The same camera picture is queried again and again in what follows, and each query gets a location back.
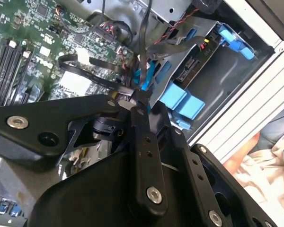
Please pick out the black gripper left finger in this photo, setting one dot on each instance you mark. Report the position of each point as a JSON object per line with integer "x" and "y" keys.
{"x": 49, "y": 111}

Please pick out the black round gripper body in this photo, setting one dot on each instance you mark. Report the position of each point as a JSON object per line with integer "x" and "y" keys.
{"x": 90, "y": 201}

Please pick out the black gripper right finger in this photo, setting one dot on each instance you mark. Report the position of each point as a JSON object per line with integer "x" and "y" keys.
{"x": 191, "y": 170}

